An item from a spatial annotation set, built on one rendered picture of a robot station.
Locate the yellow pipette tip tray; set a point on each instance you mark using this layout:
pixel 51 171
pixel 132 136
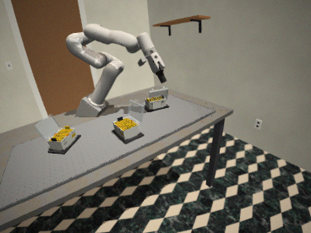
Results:
pixel 62 134
pixel 124 124

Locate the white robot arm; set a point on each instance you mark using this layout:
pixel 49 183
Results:
pixel 76 42

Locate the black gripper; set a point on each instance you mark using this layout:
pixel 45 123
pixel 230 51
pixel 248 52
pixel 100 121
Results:
pixel 156 63

